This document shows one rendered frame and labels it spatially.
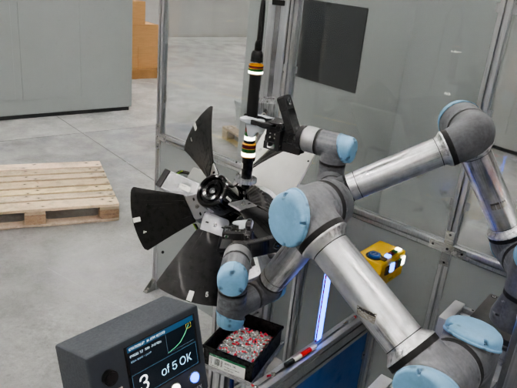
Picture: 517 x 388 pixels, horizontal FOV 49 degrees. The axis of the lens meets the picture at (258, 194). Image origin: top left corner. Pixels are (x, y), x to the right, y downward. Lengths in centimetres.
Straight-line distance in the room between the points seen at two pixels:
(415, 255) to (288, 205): 124
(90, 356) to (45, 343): 217
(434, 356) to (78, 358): 64
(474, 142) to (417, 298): 105
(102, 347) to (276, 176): 119
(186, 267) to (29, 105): 560
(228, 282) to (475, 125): 72
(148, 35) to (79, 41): 281
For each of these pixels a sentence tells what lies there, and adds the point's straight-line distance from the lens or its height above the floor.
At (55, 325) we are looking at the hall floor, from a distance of 335.
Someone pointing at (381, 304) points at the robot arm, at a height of 132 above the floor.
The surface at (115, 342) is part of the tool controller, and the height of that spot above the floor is 125.
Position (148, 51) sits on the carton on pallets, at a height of 43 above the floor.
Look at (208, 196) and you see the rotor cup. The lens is 183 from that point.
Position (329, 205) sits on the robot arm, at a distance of 120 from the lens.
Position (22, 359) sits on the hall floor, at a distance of 314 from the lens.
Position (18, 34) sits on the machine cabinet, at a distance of 706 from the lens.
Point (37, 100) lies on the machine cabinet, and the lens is 725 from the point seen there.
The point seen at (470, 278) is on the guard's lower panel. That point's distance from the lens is 228.
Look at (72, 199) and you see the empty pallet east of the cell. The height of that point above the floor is 14.
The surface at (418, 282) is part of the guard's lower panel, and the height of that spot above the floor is 79.
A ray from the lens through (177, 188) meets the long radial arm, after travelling 215.
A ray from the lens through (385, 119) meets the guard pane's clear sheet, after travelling 229.
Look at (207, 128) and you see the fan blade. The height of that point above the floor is 137.
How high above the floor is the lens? 190
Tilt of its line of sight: 22 degrees down
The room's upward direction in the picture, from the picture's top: 6 degrees clockwise
